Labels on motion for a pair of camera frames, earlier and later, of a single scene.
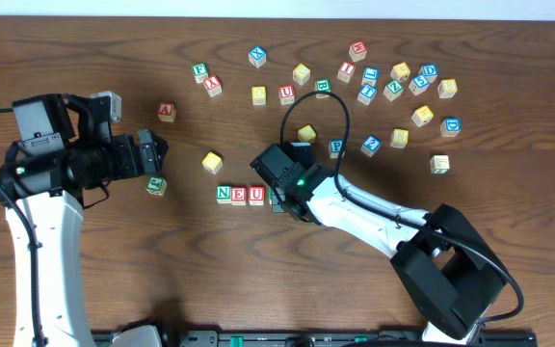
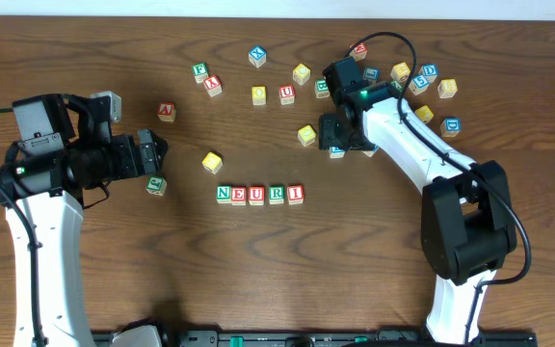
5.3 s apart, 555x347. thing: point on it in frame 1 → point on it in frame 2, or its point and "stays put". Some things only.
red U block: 256,195 stays put
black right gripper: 268,164 → 332,131
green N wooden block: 224,194 stays put
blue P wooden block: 334,148 stays put
